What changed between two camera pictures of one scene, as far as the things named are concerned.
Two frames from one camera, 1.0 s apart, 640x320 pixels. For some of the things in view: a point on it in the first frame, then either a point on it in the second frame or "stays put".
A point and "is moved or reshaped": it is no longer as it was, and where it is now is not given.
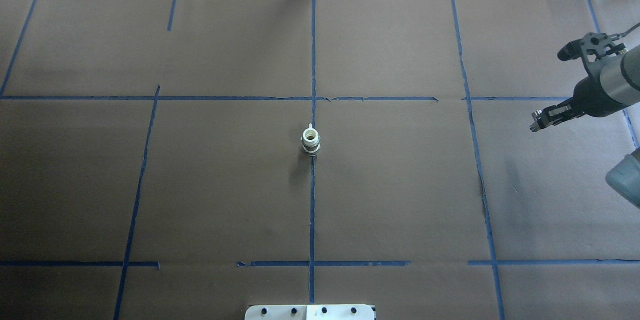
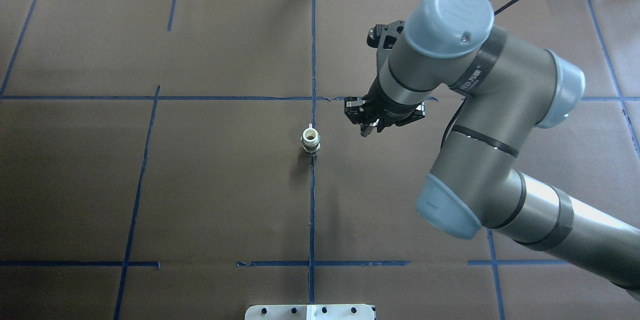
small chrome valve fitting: (534, 127) is moved or reshaped
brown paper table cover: (151, 166) stays put
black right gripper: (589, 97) -> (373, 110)
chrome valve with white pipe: (310, 139) stays put
